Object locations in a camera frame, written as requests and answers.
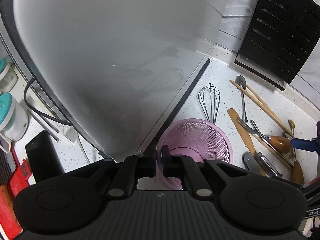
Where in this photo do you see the pink mesh utensil cup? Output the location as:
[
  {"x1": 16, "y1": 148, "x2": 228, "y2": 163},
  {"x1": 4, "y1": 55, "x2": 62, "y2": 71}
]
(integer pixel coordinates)
[{"x1": 156, "y1": 118, "x2": 234, "y2": 190}]

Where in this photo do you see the grey folding tool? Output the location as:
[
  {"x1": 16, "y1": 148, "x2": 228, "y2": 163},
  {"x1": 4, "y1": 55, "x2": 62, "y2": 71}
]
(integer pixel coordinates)
[{"x1": 242, "y1": 152, "x2": 262, "y2": 175}]

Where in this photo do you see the black power cable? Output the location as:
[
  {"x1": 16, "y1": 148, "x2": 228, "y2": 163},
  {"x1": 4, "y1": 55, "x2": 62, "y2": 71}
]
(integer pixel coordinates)
[{"x1": 23, "y1": 77, "x2": 73, "y2": 127}]

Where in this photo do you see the small brass spoon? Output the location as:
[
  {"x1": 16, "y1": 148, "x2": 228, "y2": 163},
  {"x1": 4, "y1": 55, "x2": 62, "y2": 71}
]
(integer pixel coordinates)
[{"x1": 288, "y1": 119, "x2": 297, "y2": 161}]

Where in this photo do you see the grey knife steriliser box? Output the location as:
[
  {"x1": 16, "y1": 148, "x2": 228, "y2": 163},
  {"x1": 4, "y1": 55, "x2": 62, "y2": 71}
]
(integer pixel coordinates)
[{"x1": 1, "y1": 0, "x2": 227, "y2": 161}]

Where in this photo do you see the steel wire whisk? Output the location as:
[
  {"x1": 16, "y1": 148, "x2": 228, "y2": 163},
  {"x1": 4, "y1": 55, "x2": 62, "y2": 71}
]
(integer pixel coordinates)
[{"x1": 197, "y1": 82, "x2": 221, "y2": 124}]

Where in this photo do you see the wooden handled small tool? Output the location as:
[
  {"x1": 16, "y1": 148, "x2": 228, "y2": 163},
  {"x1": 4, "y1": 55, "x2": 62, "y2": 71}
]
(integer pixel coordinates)
[{"x1": 291, "y1": 154, "x2": 305, "y2": 185}]

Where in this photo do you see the red plastic container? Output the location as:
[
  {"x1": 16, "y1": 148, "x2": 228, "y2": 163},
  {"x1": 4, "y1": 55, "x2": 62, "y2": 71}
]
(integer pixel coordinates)
[{"x1": 1, "y1": 143, "x2": 32, "y2": 239}]

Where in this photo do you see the black slotted knife block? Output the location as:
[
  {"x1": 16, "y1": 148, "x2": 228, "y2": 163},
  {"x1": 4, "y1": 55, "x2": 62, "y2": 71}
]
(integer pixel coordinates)
[{"x1": 235, "y1": 0, "x2": 319, "y2": 90}]

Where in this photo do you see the teal lidded glass jar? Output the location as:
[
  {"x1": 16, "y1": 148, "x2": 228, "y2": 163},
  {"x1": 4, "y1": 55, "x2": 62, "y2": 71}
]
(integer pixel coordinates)
[{"x1": 0, "y1": 93, "x2": 29, "y2": 141}]

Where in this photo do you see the steel fork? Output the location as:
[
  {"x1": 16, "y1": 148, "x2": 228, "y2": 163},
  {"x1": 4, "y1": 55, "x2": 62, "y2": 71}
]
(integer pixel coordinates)
[{"x1": 237, "y1": 117, "x2": 269, "y2": 138}]

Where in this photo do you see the wooden spatula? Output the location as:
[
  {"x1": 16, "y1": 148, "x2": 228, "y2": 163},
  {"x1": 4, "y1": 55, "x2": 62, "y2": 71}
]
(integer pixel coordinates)
[{"x1": 227, "y1": 108, "x2": 267, "y2": 177}]

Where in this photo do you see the wooden handled small knife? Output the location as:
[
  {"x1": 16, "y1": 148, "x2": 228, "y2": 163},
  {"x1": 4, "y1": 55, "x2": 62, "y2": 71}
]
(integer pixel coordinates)
[{"x1": 249, "y1": 119, "x2": 292, "y2": 155}]

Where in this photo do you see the long wooden chopstick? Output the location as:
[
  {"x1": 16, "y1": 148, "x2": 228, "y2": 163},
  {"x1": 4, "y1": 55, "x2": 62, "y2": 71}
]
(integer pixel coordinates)
[{"x1": 229, "y1": 79, "x2": 293, "y2": 137}]

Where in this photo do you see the steel spoon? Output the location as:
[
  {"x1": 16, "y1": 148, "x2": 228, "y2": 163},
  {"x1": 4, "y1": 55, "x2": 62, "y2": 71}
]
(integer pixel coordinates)
[{"x1": 235, "y1": 75, "x2": 248, "y2": 123}]

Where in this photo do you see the grey vegetable peeler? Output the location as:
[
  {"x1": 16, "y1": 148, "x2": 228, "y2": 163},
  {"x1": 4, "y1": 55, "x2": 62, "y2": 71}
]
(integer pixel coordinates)
[{"x1": 255, "y1": 152, "x2": 283, "y2": 178}]

